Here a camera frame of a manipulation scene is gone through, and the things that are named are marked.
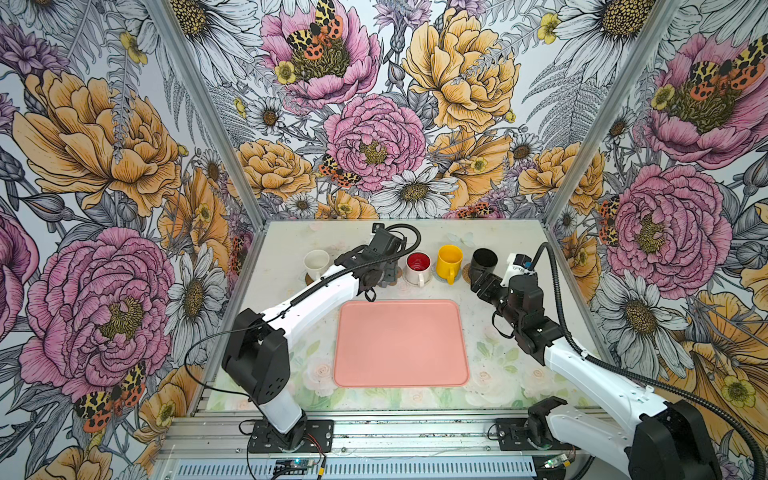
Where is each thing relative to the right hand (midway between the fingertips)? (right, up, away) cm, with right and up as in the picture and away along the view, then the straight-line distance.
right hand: (477, 281), depth 83 cm
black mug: (+7, +5, +17) cm, 19 cm away
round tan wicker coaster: (+2, 0, +22) cm, 22 cm away
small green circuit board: (-46, -42, -12) cm, 63 cm away
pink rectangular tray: (-23, -20, +9) cm, 32 cm away
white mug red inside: (-14, +2, +21) cm, 25 cm away
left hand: (-27, +2, +3) cm, 28 cm away
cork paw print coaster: (-21, 0, +22) cm, 30 cm away
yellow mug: (-5, +4, +16) cm, 17 cm away
